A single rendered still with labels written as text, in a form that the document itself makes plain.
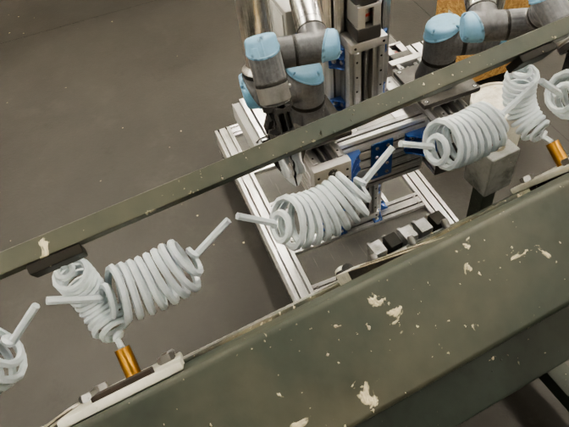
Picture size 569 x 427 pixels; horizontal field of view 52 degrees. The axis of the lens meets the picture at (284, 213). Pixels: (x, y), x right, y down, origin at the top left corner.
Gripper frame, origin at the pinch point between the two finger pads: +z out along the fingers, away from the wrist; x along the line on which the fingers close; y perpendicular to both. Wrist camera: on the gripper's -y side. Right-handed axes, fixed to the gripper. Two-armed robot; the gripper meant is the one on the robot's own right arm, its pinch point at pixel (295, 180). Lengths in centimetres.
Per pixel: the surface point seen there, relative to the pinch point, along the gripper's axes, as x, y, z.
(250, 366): -28, 94, -20
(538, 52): 14, 75, -32
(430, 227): 49, -34, 44
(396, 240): 36, -34, 44
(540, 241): 0, 92, -20
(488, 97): 140, -131, 39
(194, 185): -27, 79, -31
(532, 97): 15, 72, -26
